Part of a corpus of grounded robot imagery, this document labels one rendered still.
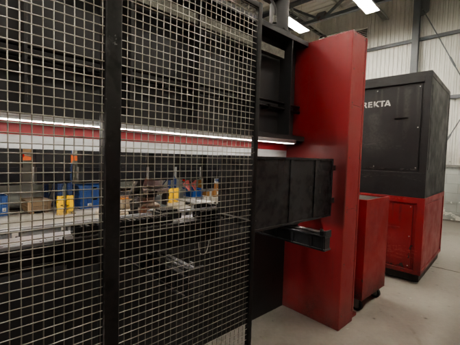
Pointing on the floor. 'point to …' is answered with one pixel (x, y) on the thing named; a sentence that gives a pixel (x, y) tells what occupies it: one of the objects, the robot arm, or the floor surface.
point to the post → (111, 170)
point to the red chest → (370, 247)
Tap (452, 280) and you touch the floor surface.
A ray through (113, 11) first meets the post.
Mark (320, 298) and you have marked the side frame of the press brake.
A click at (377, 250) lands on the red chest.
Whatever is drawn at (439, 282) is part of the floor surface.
